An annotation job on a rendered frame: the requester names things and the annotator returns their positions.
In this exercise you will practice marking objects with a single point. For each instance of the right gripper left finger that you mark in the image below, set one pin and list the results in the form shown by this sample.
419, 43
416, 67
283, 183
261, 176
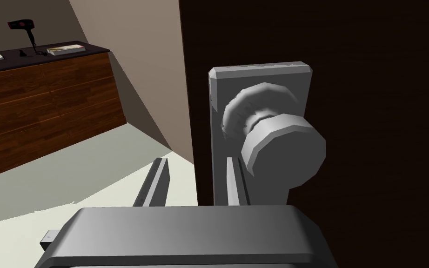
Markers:
155, 185

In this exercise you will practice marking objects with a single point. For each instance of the dark brown door leaf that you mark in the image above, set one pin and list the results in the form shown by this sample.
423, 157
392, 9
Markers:
378, 111

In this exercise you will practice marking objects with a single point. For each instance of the grey door knob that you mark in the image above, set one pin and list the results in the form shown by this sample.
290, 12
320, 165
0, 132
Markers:
270, 134

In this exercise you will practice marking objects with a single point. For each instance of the brown wooden dresser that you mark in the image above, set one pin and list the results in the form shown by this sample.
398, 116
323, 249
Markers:
39, 100

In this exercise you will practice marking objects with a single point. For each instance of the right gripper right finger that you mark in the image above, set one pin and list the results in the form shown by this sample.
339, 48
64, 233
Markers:
234, 184

